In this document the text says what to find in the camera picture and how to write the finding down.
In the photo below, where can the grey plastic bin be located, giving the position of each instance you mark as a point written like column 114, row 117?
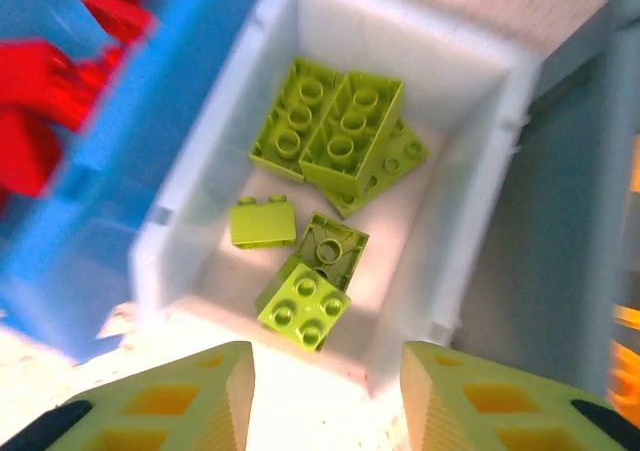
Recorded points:
column 550, row 221

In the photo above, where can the green two-by-two lego brick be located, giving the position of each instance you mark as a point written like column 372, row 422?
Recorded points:
column 345, row 243
column 300, row 311

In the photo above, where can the white plastic bin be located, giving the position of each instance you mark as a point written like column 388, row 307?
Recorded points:
column 380, row 36

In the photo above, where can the red small lego brick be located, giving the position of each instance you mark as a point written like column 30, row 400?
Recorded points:
column 25, row 156

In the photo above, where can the blue plastic bin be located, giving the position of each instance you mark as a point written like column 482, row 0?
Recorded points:
column 125, row 171

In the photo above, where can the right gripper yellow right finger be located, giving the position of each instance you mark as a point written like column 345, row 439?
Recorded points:
column 500, row 411

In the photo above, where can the yellow two-by-two lego brick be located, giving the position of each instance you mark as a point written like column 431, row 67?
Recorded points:
column 627, row 376

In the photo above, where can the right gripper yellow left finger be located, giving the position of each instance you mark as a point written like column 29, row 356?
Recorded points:
column 150, row 411

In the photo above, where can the red stepped lego piece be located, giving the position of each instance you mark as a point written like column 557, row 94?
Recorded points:
column 45, row 81

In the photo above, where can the green small lego brick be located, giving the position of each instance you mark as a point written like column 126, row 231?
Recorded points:
column 262, row 223

